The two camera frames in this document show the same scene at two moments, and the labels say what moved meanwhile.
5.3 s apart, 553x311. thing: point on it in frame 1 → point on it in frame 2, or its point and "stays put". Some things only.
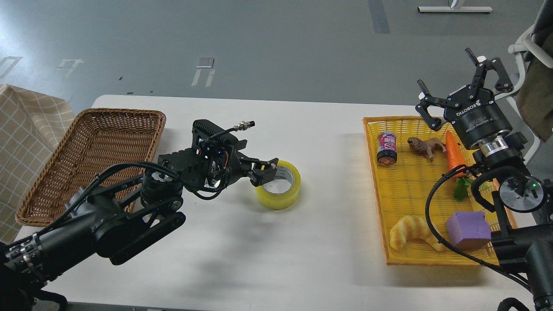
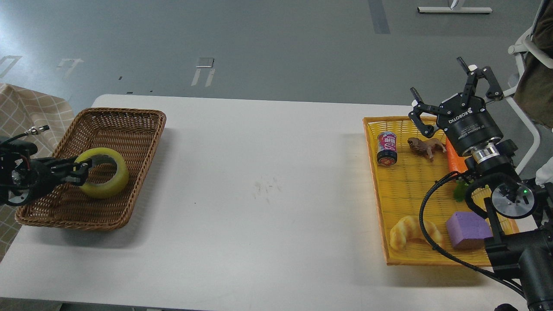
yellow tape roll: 286,171 → 111,188
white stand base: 455,9 stays put
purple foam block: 468,230 stays put
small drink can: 386,153 stays put
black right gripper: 479,121 → 467,121
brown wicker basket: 98,139 stays put
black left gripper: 240,164 → 42,175
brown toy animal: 426,146 stays put
